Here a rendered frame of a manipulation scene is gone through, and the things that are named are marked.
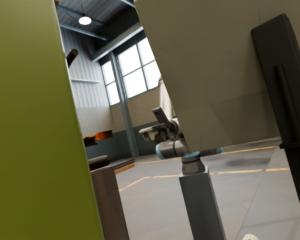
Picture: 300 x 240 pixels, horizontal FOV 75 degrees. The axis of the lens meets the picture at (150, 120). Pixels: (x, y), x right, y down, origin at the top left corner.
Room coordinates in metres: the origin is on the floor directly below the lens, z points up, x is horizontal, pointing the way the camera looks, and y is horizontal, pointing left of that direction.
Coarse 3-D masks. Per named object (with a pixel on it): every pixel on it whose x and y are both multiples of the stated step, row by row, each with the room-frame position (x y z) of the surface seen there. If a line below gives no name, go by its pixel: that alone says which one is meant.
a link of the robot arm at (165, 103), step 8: (160, 80) 1.31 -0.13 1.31; (160, 88) 1.31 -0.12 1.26; (160, 96) 1.28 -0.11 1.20; (168, 96) 1.25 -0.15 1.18; (160, 104) 1.24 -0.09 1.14; (168, 104) 1.22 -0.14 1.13; (168, 112) 1.19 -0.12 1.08; (160, 144) 1.11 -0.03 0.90; (168, 144) 1.08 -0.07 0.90; (160, 152) 1.09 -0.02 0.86; (168, 152) 1.07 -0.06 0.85
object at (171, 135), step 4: (160, 124) 0.88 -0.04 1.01; (172, 124) 0.95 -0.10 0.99; (164, 128) 0.89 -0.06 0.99; (168, 128) 0.91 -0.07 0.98; (172, 128) 0.96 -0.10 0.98; (176, 128) 0.95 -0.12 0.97; (160, 132) 0.88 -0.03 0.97; (164, 132) 0.90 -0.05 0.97; (168, 132) 0.90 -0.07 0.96; (172, 132) 0.96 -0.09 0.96; (156, 136) 0.91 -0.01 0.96; (160, 136) 0.88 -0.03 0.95; (164, 136) 0.88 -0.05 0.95; (168, 136) 0.90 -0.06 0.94; (172, 136) 0.95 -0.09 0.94; (156, 140) 0.90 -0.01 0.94; (160, 140) 0.89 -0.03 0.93; (164, 140) 0.88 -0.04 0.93
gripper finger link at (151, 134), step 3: (144, 129) 0.83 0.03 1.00; (147, 129) 0.83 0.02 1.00; (150, 129) 0.84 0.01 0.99; (141, 132) 0.83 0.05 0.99; (147, 132) 0.84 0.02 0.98; (150, 132) 0.85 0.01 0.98; (153, 132) 0.86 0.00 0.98; (156, 132) 0.87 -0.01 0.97; (150, 135) 0.84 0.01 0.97; (153, 135) 0.85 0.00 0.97; (150, 138) 0.84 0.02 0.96; (153, 138) 0.85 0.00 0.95
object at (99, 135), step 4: (100, 132) 1.11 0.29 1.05; (104, 132) 1.13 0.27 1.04; (108, 132) 1.14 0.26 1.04; (88, 136) 1.06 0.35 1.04; (92, 136) 1.07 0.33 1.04; (96, 136) 1.09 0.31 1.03; (100, 136) 1.09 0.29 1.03; (104, 136) 1.12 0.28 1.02; (108, 136) 1.14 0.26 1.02; (112, 136) 1.15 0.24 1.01
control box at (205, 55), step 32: (160, 0) 0.25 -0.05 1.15; (192, 0) 0.25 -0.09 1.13; (224, 0) 0.24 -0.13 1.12; (256, 0) 0.24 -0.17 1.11; (288, 0) 0.23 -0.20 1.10; (160, 32) 0.27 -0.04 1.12; (192, 32) 0.27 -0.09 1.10; (224, 32) 0.26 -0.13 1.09; (160, 64) 0.30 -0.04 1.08; (192, 64) 0.29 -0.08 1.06; (224, 64) 0.28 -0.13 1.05; (256, 64) 0.28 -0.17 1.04; (192, 96) 0.32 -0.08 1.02; (224, 96) 0.31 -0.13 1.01; (256, 96) 0.30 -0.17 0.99; (192, 128) 0.36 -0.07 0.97; (224, 128) 0.34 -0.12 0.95; (256, 128) 0.33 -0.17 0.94
